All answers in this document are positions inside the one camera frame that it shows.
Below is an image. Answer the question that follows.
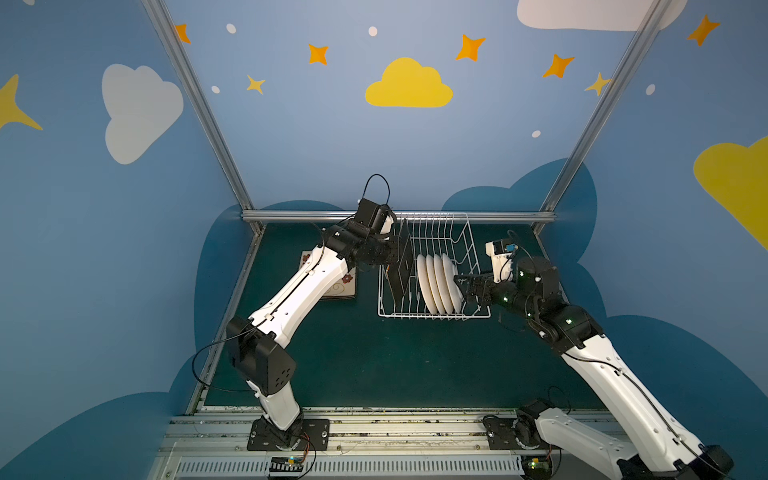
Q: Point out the aluminium frame right post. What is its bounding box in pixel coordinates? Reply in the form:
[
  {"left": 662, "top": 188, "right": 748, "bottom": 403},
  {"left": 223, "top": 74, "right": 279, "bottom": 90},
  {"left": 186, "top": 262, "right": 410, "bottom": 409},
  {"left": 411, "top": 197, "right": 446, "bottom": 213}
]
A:
[{"left": 532, "top": 0, "right": 673, "bottom": 236}]

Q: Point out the left small circuit board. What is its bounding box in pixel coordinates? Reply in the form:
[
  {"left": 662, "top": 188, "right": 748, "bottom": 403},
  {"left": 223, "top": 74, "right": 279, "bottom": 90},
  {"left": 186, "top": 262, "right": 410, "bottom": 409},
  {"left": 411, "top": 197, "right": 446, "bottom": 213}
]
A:
[{"left": 267, "top": 456, "right": 305, "bottom": 479}]

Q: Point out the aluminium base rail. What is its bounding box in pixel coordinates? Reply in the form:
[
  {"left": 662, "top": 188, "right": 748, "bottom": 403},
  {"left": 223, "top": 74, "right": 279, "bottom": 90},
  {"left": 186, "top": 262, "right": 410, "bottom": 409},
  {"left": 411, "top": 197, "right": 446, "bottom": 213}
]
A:
[{"left": 143, "top": 406, "right": 667, "bottom": 480}]

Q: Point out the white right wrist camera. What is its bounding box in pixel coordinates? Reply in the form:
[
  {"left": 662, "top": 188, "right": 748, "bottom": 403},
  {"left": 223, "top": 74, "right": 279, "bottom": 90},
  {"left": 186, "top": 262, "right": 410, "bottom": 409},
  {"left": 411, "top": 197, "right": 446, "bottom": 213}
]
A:
[{"left": 485, "top": 239, "right": 518, "bottom": 283}]

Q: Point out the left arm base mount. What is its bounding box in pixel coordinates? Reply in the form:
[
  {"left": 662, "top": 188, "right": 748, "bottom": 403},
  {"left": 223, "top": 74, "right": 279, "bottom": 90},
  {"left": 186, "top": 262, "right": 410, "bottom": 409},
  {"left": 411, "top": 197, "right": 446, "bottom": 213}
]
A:
[{"left": 246, "top": 414, "right": 330, "bottom": 451}]

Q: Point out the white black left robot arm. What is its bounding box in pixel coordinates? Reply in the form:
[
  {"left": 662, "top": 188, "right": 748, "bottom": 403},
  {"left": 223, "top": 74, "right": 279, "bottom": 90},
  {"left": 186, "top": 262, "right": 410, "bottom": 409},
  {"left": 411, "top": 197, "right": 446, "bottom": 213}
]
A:
[{"left": 226, "top": 217, "right": 401, "bottom": 434}]

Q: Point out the white round plate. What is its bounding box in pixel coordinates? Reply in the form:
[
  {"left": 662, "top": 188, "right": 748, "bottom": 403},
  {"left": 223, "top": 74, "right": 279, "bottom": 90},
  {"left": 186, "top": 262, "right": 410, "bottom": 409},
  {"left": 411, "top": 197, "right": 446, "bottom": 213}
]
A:
[
  {"left": 416, "top": 254, "right": 438, "bottom": 315},
  {"left": 425, "top": 255, "right": 446, "bottom": 315},
  {"left": 433, "top": 255, "right": 454, "bottom": 315},
  {"left": 442, "top": 253, "right": 463, "bottom": 314}
]

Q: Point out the right small circuit board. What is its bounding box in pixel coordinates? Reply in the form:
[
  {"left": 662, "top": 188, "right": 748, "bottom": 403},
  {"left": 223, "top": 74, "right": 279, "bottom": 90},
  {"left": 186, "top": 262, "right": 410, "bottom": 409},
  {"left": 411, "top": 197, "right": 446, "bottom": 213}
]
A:
[{"left": 521, "top": 456, "right": 553, "bottom": 480}]

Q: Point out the square floral plate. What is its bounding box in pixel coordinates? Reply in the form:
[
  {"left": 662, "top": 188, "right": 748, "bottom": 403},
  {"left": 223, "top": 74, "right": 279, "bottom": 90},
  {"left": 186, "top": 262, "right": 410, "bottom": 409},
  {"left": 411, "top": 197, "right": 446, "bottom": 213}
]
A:
[
  {"left": 386, "top": 220, "right": 415, "bottom": 308},
  {"left": 298, "top": 250, "right": 357, "bottom": 300}
]

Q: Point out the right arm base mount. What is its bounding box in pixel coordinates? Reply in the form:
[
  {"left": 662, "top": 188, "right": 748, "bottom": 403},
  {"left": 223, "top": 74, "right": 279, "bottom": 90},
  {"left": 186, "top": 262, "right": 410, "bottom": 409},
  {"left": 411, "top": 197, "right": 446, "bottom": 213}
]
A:
[{"left": 481, "top": 409, "right": 558, "bottom": 450}]

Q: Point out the aluminium frame back bar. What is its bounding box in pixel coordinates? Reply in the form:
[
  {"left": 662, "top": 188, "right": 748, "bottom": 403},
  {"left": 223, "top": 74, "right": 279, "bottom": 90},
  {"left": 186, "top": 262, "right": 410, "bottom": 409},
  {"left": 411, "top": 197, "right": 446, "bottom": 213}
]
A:
[{"left": 241, "top": 210, "right": 556, "bottom": 224}]

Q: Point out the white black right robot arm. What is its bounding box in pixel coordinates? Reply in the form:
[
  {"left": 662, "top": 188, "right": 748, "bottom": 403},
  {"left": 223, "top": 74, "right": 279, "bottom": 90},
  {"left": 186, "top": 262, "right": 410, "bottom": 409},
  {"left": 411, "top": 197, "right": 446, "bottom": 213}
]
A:
[{"left": 450, "top": 255, "right": 734, "bottom": 479}]

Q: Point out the aluminium frame post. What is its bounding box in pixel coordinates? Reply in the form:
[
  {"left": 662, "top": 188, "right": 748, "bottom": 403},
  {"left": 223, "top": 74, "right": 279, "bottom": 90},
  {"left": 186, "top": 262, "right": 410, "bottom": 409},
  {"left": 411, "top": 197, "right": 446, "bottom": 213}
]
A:
[
  {"left": 532, "top": 0, "right": 673, "bottom": 236},
  {"left": 142, "top": 0, "right": 263, "bottom": 236}
]

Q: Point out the aluminium frame left post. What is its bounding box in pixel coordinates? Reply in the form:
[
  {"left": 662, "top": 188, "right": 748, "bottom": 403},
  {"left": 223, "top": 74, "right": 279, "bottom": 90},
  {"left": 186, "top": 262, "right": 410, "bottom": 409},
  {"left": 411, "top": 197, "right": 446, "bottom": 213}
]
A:
[{"left": 142, "top": 0, "right": 263, "bottom": 236}]

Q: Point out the small circuit board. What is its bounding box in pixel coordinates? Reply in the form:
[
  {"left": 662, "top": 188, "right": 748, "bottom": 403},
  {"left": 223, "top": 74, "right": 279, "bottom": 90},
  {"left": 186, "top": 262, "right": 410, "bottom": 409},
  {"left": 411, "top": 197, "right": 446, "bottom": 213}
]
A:
[
  {"left": 521, "top": 456, "right": 553, "bottom": 480},
  {"left": 267, "top": 456, "right": 305, "bottom": 479}
]

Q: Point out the white wire dish rack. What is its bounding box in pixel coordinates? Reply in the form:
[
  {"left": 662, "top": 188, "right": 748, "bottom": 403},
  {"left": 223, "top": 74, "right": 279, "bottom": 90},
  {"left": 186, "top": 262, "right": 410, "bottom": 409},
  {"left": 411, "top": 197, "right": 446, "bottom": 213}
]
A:
[{"left": 377, "top": 218, "right": 490, "bottom": 321}]

